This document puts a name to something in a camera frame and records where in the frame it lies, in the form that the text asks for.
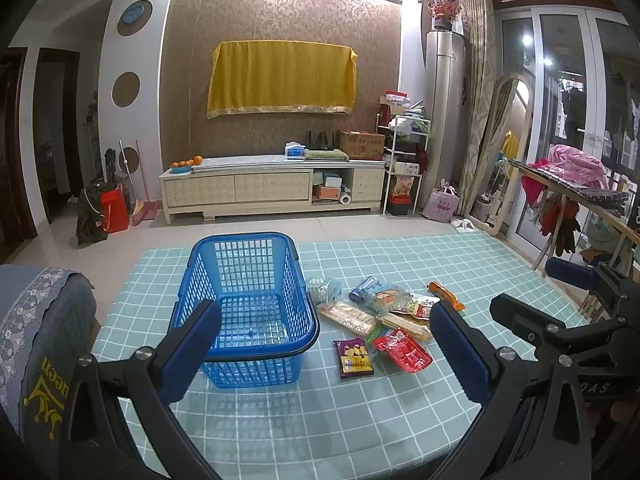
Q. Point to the patterned curtain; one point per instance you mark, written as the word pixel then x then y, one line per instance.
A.
pixel 478 20

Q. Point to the orange sausage stick packet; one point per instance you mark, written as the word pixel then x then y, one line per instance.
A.
pixel 445 295

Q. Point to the clear candy bag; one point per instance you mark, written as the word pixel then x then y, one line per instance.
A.
pixel 323 290

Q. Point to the clothes drying rack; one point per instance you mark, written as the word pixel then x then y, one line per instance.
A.
pixel 603 203

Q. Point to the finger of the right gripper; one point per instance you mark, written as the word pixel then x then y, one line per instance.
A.
pixel 582 277
pixel 542 331

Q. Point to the red paper bag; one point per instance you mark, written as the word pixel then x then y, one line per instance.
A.
pixel 115 212

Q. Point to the cream TV cabinet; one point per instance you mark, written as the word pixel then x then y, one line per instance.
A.
pixel 271 184

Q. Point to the standing air conditioner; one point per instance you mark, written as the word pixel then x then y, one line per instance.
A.
pixel 442 105

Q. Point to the blue tissue box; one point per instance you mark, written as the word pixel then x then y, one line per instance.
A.
pixel 295 150

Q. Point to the blue plastic basket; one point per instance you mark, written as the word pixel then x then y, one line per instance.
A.
pixel 267 318

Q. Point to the plate of oranges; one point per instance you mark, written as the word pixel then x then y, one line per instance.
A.
pixel 185 163

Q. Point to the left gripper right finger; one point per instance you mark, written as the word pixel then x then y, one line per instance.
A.
pixel 532 422

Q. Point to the pink tote bag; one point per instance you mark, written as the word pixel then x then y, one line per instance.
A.
pixel 442 203

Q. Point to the white metal shelf rack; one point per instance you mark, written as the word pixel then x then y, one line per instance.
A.
pixel 406 132

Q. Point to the red flower vase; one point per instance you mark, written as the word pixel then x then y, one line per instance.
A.
pixel 444 13

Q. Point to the teal checkered tablecloth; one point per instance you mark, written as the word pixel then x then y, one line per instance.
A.
pixel 324 426

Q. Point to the green folded cloth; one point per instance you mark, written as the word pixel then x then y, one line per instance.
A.
pixel 334 154

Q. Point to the blue squirrel snack bag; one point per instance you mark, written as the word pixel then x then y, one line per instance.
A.
pixel 384 299

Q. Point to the grey chair with cover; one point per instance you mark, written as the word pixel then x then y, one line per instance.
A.
pixel 47 322

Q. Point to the arched floor mirror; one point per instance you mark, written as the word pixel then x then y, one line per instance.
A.
pixel 505 142

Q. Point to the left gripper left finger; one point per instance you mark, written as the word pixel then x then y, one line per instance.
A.
pixel 96 440

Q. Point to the black bag on floor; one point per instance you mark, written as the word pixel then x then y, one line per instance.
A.
pixel 89 227

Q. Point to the white slippers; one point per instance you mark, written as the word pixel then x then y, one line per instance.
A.
pixel 462 225

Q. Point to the yellow cloth over TV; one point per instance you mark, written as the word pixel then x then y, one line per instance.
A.
pixel 281 77

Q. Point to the purple yellow chip bag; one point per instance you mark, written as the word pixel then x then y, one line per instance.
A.
pixel 353 358

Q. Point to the red snack packet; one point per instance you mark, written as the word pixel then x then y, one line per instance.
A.
pixel 404 351

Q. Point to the purple Doublemint gum box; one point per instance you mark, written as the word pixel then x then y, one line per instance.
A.
pixel 360 293

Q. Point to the broom and dustpan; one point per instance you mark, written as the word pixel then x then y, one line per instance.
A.
pixel 130 162

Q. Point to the large red silver snack bag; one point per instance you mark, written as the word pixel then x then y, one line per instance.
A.
pixel 421 306

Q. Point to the cardboard box on cabinet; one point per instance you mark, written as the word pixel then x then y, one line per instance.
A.
pixel 362 145

